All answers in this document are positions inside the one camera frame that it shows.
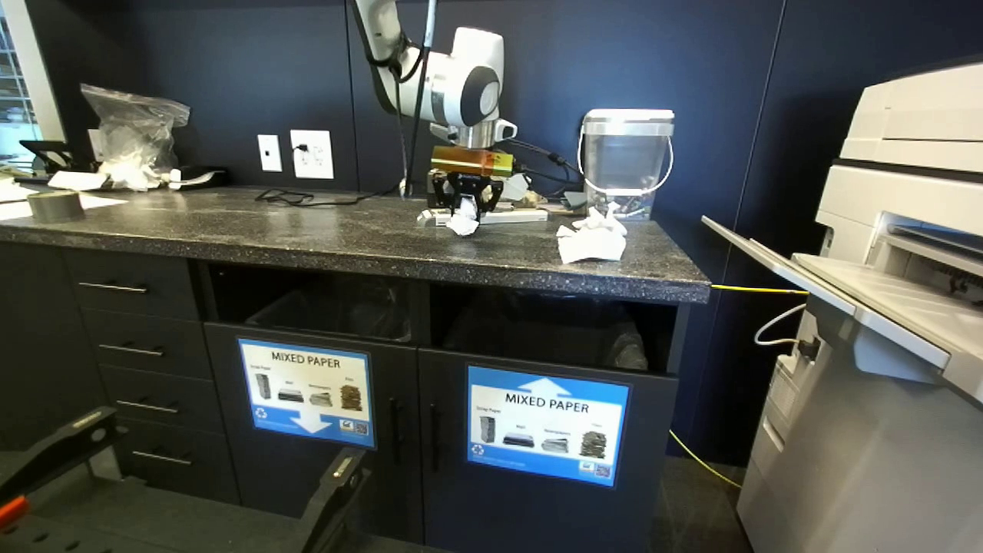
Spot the translucent plastic bucket with lid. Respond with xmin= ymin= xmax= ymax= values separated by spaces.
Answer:
xmin=575 ymin=103 xmax=680 ymax=225

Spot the black metal bar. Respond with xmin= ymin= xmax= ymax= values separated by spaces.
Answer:
xmin=296 ymin=444 xmax=374 ymax=553

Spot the white cable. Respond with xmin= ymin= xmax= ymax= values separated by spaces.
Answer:
xmin=750 ymin=300 xmax=812 ymax=349

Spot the mixed paper sign up arrow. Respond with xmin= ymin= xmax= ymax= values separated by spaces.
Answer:
xmin=463 ymin=364 xmax=634 ymax=489

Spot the black bar with orange tip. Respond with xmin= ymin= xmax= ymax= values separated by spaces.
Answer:
xmin=0 ymin=407 xmax=117 ymax=532

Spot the black base cabinet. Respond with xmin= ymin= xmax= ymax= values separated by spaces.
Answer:
xmin=0 ymin=240 xmax=714 ymax=553

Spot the black angled stand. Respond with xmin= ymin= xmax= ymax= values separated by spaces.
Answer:
xmin=18 ymin=134 xmax=76 ymax=176

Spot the white wall outlet plate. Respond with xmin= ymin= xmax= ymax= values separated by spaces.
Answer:
xmin=286 ymin=125 xmax=339 ymax=183

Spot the clear plastic bag with contents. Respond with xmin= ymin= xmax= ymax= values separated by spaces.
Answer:
xmin=76 ymin=79 xmax=193 ymax=193

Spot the large white office printer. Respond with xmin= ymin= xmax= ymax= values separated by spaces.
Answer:
xmin=702 ymin=58 xmax=983 ymax=553

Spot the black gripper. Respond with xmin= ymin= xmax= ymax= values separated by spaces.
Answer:
xmin=423 ymin=169 xmax=508 ymax=220

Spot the window with blinds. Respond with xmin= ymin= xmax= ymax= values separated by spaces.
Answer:
xmin=0 ymin=0 xmax=68 ymax=176

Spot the white wall switch plate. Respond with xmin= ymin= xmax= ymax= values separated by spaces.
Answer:
xmin=255 ymin=132 xmax=286 ymax=176

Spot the black bin cabinet door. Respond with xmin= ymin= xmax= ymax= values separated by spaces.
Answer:
xmin=413 ymin=344 xmax=681 ymax=553
xmin=199 ymin=319 xmax=423 ymax=547

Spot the crumpled white paper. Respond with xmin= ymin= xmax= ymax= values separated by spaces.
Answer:
xmin=552 ymin=209 xmax=630 ymax=267

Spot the thin black power cable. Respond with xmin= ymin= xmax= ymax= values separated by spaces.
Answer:
xmin=253 ymin=183 xmax=370 ymax=209

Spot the paper with scribbles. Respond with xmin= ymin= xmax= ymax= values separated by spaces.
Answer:
xmin=439 ymin=198 xmax=487 ymax=240

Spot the white and black device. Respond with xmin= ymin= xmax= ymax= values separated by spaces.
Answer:
xmin=164 ymin=164 xmax=235 ymax=193

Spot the yellow cable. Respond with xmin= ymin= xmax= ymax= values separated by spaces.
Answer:
xmin=668 ymin=281 xmax=812 ymax=493

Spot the grey lever hole punch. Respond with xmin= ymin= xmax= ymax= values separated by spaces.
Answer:
xmin=499 ymin=139 xmax=580 ymax=209

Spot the black drawer silver handle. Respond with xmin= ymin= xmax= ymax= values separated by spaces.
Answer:
xmin=114 ymin=432 xmax=239 ymax=505
xmin=87 ymin=315 xmax=212 ymax=380
xmin=103 ymin=375 xmax=226 ymax=439
xmin=62 ymin=249 xmax=203 ymax=319

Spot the mixed paper sign down arrow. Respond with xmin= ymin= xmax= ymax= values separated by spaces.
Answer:
xmin=238 ymin=336 xmax=377 ymax=453

